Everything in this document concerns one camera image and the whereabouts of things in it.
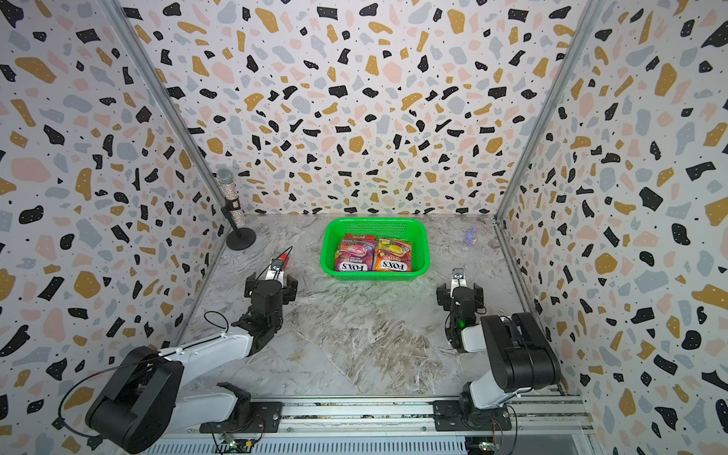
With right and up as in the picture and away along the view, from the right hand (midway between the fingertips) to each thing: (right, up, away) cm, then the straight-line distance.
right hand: (463, 284), depth 94 cm
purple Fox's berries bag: (-36, +10, +7) cm, 38 cm away
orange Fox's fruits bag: (-23, +9, +7) cm, 25 cm away
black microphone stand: (-83, +15, +19) cm, 86 cm away
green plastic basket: (-14, +18, +20) cm, 30 cm away
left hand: (-61, +4, -7) cm, 61 cm away
